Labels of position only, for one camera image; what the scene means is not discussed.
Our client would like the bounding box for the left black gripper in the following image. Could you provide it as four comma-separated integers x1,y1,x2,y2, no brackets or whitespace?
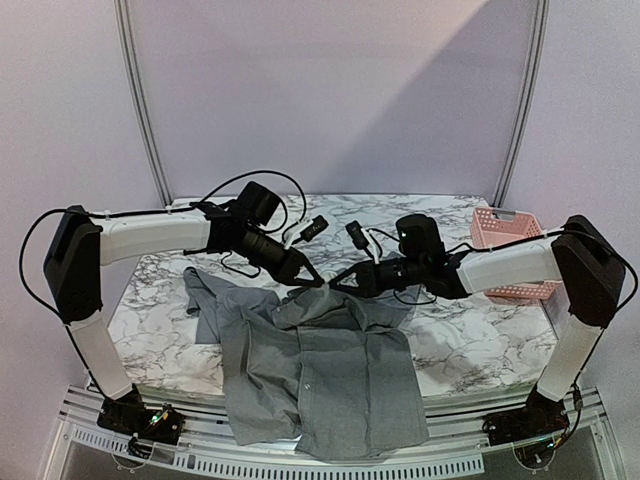
237,225,324,288

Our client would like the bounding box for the grey button shirt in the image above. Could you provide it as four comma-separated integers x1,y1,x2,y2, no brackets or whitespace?
183,267,428,461

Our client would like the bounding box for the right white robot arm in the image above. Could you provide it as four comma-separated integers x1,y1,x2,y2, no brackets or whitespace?
329,214,635,436

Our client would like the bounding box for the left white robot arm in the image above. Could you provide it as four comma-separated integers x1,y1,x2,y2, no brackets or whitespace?
44,202,324,434

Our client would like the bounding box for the pink plastic basket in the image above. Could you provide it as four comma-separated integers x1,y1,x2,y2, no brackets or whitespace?
471,207,560,302

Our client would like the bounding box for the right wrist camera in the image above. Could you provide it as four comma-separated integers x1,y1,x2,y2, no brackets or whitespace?
345,220,382,264

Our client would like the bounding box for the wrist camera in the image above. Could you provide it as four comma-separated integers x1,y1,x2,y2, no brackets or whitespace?
282,215,329,249
345,220,382,264

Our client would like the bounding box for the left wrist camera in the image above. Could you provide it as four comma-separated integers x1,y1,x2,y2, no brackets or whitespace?
282,215,329,249

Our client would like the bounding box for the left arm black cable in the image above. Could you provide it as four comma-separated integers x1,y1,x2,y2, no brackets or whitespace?
18,169,309,321

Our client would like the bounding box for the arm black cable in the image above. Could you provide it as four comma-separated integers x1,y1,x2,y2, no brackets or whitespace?
367,224,640,314
18,169,309,321

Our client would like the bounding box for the aluminium front rail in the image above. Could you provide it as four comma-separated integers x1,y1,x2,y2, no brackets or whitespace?
41,386,629,479

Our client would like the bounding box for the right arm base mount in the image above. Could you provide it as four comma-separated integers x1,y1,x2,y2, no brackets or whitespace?
482,407,569,446

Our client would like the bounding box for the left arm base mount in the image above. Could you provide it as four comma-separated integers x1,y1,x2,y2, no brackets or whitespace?
97,392,186,446

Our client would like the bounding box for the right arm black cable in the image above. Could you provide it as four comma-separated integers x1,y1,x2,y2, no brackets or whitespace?
367,224,640,314

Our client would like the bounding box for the right wall aluminium post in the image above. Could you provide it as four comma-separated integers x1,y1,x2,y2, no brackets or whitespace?
491,0,549,208

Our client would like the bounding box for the wall aluminium post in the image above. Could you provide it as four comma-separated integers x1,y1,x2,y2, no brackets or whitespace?
114,0,173,205
491,0,549,208

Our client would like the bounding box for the left wall aluminium post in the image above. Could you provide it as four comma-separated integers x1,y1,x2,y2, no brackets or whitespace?
114,0,173,205

